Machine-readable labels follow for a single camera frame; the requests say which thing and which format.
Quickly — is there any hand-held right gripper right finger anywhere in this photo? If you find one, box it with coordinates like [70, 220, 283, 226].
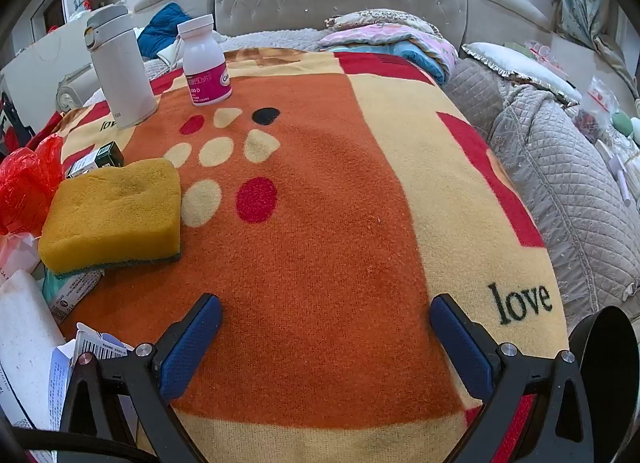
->
[430, 293, 596, 463]

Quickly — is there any yellow sponge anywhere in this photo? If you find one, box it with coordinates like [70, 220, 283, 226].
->
[38, 158, 183, 280]

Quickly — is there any green plush toy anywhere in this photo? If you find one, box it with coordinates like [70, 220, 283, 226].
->
[610, 110, 640, 146]

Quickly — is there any white thermos bottle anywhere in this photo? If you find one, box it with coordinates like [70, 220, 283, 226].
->
[84, 4, 159, 131]

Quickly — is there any orange red printed blanket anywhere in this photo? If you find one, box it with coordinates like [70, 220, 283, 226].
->
[37, 46, 571, 463]

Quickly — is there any white plastic bag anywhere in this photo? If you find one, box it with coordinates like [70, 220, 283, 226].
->
[0, 233, 41, 279]

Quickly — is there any grey quilted sofa cover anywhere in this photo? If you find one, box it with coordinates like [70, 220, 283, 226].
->
[442, 58, 640, 324]

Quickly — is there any white trimmed pillow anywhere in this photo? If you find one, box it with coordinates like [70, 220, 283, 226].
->
[461, 42, 583, 106]

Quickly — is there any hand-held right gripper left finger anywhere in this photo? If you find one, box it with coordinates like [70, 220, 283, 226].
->
[59, 293, 224, 463]

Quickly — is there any white foam block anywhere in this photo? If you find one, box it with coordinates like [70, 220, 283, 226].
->
[0, 268, 68, 444]

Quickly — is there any pink plastic packet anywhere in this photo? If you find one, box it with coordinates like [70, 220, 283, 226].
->
[522, 40, 556, 66]

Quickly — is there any pink floral folded blanket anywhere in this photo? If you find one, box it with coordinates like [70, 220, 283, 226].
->
[318, 23, 458, 74]

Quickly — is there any white cloth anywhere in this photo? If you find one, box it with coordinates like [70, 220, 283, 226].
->
[157, 36, 188, 69]

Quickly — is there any lilac brush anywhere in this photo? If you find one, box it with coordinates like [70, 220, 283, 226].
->
[607, 153, 633, 206]

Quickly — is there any red plastic bag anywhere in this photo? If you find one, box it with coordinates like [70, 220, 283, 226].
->
[0, 133, 65, 236]

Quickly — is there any clear bag of red fruit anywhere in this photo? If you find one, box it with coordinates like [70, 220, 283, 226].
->
[572, 76, 621, 144]

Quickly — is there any blue cloth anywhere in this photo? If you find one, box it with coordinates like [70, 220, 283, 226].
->
[137, 2, 193, 59]

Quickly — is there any beige patterned folded blanket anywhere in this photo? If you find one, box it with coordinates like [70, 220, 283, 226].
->
[325, 8, 443, 36]

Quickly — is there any green white carton box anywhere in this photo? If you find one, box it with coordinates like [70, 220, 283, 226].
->
[65, 141, 125, 179]

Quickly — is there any pale patterned curtain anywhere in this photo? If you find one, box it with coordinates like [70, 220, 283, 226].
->
[547, 0, 636, 89]

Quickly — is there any blue folded towel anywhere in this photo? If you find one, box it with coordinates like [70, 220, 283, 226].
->
[345, 40, 446, 86]

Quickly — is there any black bin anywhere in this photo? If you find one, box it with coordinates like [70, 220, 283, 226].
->
[567, 305, 640, 463]

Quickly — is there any blue white carton box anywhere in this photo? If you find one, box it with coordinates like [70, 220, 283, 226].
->
[47, 323, 133, 431]

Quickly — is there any teal wipes packet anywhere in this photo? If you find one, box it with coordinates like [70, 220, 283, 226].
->
[42, 268, 106, 324]

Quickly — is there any white pink-label pill bottle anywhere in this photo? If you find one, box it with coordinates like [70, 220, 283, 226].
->
[177, 14, 233, 107]

